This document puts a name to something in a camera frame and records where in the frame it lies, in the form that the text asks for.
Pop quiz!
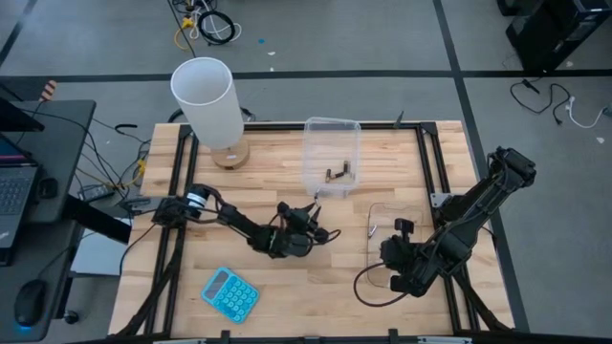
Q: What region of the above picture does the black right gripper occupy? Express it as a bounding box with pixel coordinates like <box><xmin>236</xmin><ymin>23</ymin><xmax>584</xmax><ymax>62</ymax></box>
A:
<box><xmin>380</xmin><ymin>217</ymin><xmax>434</xmax><ymax>298</ymax></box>

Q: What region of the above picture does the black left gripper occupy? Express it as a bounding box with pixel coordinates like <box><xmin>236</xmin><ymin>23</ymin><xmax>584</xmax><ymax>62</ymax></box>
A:
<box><xmin>265</xmin><ymin>200</ymin><xmax>331</xmax><ymax>259</ymax></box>

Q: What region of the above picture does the clear rounded plastic container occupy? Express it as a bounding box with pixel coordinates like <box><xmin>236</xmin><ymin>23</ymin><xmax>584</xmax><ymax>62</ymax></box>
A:
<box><xmin>365</xmin><ymin>201</ymin><xmax>429</xmax><ymax>289</ymax></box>

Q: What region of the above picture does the tall clear plastic bin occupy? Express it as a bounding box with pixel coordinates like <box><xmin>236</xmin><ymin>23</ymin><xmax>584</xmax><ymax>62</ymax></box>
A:
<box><xmin>301</xmin><ymin>116</ymin><xmax>362</xmax><ymax>200</ymax></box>

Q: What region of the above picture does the blue calculator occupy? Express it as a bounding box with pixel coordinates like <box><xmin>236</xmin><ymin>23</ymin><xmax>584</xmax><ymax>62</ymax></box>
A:
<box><xmin>200</xmin><ymin>266</ymin><xmax>261</xmax><ymax>325</ymax></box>

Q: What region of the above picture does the white shade wooden lamp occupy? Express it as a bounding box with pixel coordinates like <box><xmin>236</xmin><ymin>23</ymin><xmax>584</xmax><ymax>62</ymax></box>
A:
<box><xmin>169</xmin><ymin>55</ymin><xmax>251</xmax><ymax>171</ymax></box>

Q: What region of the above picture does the silver aluminium profile bar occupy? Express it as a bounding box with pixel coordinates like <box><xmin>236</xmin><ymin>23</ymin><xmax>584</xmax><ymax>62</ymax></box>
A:
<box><xmin>152</xmin><ymin>336</ymin><xmax>208</xmax><ymax>344</ymax></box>
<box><xmin>417</xmin><ymin>336</ymin><xmax>473</xmax><ymax>344</ymax></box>

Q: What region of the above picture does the black power brick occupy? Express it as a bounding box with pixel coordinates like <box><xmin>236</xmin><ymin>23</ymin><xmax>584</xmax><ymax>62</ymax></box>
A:
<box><xmin>78</xmin><ymin>183</ymin><xmax>115</xmax><ymax>202</ymax></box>

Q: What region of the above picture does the grey flat box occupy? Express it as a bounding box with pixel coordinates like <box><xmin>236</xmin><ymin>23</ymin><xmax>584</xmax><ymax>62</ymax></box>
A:
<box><xmin>70</xmin><ymin>228</ymin><xmax>126</xmax><ymax>277</ymax></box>

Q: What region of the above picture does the black desk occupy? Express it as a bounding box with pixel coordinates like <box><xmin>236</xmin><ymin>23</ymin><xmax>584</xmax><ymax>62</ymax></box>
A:
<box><xmin>0</xmin><ymin>98</ymin><xmax>98</xmax><ymax>344</ymax></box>

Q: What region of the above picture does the black equipment cart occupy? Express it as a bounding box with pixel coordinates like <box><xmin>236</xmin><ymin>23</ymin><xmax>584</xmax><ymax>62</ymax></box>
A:
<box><xmin>496</xmin><ymin>0</ymin><xmax>612</xmax><ymax>73</ymax></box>

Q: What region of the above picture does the black computer mouse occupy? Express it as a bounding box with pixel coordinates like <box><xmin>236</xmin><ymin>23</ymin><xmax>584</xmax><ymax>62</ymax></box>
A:
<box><xmin>13</xmin><ymin>279</ymin><xmax>48</xmax><ymax>329</ymax></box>

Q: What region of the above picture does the dark laptop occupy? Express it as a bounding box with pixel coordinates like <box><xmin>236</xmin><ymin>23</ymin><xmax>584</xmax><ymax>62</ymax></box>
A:
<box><xmin>0</xmin><ymin>133</ymin><xmax>41</xmax><ymax>250</ymax></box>

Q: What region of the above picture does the black monitor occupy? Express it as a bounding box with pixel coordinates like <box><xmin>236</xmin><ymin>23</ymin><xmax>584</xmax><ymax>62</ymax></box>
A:
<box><xmin>0</xmin><ymin>97</ymin><xmax>47</xmax><ymax>133</ymax></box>

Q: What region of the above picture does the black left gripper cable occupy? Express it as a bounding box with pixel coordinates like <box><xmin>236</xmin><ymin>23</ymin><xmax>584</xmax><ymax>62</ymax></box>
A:
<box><xmin>305</xmin><ymin>227</ymin><xmax>342</xmax><ymax>247</ymax></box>

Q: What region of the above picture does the black aluminium rig frame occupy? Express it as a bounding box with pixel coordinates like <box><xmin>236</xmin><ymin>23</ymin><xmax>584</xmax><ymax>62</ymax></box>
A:
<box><xmin>108</xmin><ymin>121</ymin><xmax>515</xmax><ymax>344</ymax></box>

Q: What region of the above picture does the yellow cable beside table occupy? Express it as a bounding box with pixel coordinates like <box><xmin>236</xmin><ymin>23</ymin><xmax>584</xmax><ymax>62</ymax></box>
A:
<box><xmin>76</xmin><ymin>160</ymin><xmax>147</xmax><ymax>190</ymax></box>

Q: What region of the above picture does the white floor cable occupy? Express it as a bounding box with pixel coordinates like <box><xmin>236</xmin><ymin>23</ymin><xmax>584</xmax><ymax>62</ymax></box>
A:
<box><xmin>565</xmin><ymin>97</ymin><xmax>611</xmax><ymax>130</ymax></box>
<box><xmin>189</xmin><ymin>0</ymin><xmax>243</xmax><ymax>42</ymax></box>

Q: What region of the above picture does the black coiled floor cable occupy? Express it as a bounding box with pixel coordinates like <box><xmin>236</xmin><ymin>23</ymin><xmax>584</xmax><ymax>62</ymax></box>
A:
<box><xmin>198</xmin><ymin>10</ymin><xmax>237</xmax><ymax>47</ymax></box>

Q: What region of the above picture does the black floor cable with plug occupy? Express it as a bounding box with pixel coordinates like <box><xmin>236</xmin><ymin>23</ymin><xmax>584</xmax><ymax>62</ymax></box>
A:
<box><xmin>510</xmin><ymin>78</ymin><xmax>573</xmax><ymax>126</ymax></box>

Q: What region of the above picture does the yellow floor cable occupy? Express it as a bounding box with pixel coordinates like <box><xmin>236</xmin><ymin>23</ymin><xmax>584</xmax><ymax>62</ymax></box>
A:
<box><xmin>173</xmin><ymin>16</ymin><xmax>197</xmax><ymax>52</ymax></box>

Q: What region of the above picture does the long black floor cable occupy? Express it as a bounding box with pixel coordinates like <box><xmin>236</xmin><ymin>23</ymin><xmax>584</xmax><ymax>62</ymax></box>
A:
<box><xmin>166</xmin><ymin>0</ymin><xmax>200</xmax><ymax>59</ymax></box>

